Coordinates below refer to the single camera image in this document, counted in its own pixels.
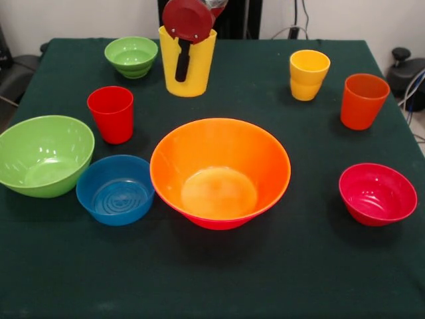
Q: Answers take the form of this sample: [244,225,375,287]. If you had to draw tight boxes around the large green bowl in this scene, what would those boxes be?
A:
[0,115,96,199]

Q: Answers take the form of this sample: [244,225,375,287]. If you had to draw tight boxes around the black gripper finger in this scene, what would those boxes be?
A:
[175,38,193,83]

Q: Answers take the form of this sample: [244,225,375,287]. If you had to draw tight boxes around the dark green tablecloth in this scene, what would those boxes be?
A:
[0,38,425,319]

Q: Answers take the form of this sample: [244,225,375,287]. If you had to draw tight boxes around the large orange bowl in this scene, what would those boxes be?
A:
[149,117,292,222]

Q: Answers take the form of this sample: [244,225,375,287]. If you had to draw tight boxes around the black equipment base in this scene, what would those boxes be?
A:
[386,47,425,99]

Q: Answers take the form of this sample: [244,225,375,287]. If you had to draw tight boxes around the black chair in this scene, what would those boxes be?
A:
[0,23,50,107]

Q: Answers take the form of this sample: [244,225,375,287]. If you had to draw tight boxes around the small green bowl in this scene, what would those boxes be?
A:
[104,36,159,80]

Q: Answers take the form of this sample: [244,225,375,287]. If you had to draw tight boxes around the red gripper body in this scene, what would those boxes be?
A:
[161,0,228,45]

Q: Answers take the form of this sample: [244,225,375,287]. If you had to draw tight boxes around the red cup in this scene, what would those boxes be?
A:
[86,86,135,145]

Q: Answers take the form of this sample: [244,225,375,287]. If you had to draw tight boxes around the red bowl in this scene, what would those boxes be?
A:
[338,162,418,227]

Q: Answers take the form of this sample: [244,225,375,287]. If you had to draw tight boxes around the blue and white cables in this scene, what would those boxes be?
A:
[397,68,425,114]

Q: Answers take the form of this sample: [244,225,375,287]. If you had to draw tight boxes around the blue bowl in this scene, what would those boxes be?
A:
[76,154,156,227]

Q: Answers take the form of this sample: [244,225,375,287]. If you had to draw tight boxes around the white cable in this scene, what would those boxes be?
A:
[270,25,309,40]

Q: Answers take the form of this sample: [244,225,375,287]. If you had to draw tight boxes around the orange cup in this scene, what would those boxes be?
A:
[340,74,390,131]

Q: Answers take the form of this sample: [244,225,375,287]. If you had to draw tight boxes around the black cabinet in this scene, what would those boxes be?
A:
[158,0,263,40]

